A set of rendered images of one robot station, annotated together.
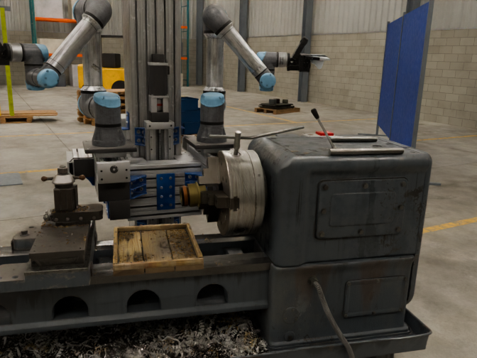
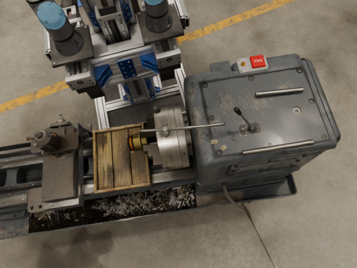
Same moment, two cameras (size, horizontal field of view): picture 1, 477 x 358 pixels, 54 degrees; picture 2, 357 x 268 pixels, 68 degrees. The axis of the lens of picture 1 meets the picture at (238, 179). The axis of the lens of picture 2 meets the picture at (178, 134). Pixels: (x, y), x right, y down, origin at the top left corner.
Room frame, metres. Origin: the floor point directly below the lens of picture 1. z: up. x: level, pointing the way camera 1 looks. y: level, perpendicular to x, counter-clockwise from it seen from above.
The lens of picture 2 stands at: (1.24, -0.15, 2.29)
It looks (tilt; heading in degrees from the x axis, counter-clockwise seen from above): 68 degrees down; 15
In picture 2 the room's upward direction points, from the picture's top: 10 degrees counter-clockwise
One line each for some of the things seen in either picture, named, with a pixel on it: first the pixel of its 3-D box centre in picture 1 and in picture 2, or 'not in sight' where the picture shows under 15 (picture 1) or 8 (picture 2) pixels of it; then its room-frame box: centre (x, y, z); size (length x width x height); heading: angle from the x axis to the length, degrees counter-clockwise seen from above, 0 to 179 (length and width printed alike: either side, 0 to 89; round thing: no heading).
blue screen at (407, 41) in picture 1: (396, 85); not in sight; (8.08, -2.62, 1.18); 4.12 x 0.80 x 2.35; 170
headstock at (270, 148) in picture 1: (331, 192); (249, 122); (1.79, -0.37, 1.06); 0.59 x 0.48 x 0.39; 104
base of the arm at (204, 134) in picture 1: (211, 130); (158, 15); (2.30, 0.14, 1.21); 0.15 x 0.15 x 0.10
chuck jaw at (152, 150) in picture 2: (218, 199); (156, 156); (1.57, 0.07, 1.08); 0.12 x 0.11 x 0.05; 14
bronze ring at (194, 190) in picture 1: (193, 194); (138, 141); (1.64, 0.16, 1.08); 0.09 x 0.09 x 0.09; 14
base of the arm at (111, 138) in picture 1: (108, 133); (66, 38); (2.13, 0.60, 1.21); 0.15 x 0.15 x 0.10
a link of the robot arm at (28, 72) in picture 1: (35, 77); not in sight; (2.04, 0.88, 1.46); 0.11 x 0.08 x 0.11; 42
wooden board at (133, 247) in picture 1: (155, 246); (120, 157); (1.60, 0.30, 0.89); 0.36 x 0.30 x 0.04; 14
